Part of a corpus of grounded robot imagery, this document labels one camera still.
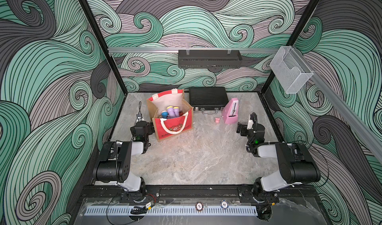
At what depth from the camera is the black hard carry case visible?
108 centimetres

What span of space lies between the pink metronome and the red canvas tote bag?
0.82 feet

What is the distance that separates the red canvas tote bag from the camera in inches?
31.5

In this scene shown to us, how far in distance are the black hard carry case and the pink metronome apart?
0.02 m

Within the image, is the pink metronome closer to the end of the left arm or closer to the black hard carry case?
the black hard carry case

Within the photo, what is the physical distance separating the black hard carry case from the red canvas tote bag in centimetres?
15

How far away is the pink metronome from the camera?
36.8 inches

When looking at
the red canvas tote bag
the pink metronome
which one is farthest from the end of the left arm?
the pink metronome

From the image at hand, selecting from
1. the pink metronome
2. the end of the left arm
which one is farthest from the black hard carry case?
the end of the left arm

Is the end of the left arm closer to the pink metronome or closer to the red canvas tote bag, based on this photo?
the red canvas tote bag
